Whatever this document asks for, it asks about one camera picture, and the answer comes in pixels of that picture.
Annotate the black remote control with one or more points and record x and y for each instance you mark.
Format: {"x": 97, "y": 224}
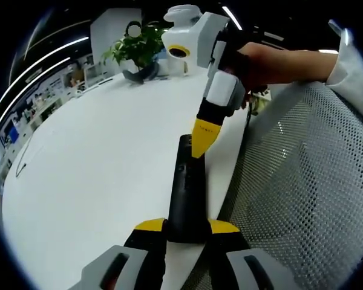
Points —
{"x": 187, "y": 205}

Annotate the grey mesh chair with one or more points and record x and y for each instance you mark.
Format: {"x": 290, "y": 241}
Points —
{"x": 305, "y": 187}

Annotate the person's right hand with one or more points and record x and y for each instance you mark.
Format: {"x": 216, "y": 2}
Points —
{"x": 254, "y": 66}

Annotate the green potted plant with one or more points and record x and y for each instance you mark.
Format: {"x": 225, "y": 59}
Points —
{"x": 136, "y": 48}

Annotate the ceiling light strips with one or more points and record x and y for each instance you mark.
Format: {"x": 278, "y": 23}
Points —
{"x": 60, "y": 47}

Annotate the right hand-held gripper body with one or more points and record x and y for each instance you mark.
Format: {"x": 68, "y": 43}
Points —
{"x": 202, "y": 39}

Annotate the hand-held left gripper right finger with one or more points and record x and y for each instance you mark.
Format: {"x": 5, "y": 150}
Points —
{"x": 230, "y": 241}

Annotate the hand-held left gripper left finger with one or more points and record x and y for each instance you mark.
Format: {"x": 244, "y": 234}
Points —
{"x": 145, "y": 241}

